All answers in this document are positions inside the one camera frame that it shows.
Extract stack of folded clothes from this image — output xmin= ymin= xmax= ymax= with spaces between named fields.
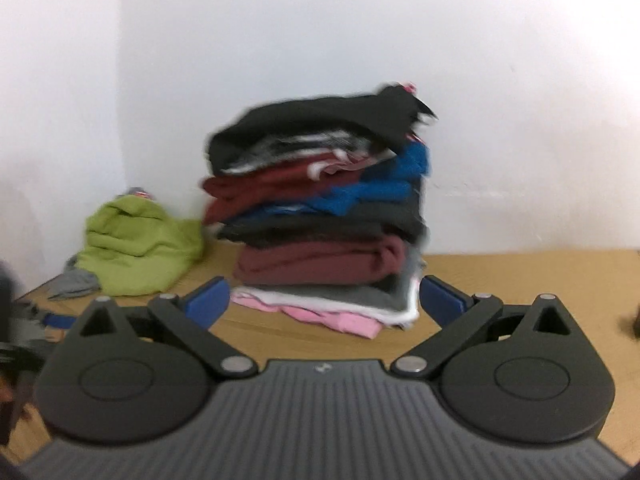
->
xmin=202 ymin=132 xmax=431 ymax=338

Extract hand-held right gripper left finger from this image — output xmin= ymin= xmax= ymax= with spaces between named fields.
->
xmin=67 ymin=276 xmax=258 ymax=380

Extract black jacket with pink stripe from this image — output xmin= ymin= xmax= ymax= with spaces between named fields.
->
xmin=206 ymin=81 xmax=440 ymax=177

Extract yellow-green cloth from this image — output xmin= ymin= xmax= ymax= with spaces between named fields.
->
xmin=75 ymin=195 xmax=206 ymax=297

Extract bamboo mat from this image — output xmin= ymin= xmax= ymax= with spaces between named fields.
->
xmin=10 ymin=249 xmax=640 ymax=466

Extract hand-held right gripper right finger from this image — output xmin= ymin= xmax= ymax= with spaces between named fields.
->
xmin=390 ymin=275 xmax=576 ymax=380

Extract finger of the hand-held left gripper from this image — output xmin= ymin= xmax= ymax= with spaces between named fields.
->
xmin=37 ymin=310 xmax=75 ymax=331

